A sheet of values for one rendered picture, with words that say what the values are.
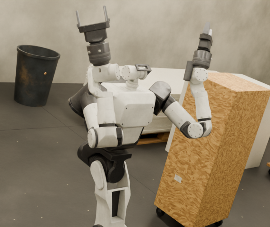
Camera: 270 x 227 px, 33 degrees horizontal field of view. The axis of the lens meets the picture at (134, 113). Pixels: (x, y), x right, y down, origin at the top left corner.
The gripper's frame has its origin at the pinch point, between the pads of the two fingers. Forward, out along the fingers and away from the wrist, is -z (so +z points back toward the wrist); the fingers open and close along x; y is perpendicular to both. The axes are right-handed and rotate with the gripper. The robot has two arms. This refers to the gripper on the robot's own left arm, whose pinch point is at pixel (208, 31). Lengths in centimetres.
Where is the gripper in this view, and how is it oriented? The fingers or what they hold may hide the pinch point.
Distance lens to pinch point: 233.5
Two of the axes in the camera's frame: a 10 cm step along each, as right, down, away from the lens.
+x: -2.4, -1.6, -9.6
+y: -9.4, -1.9, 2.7
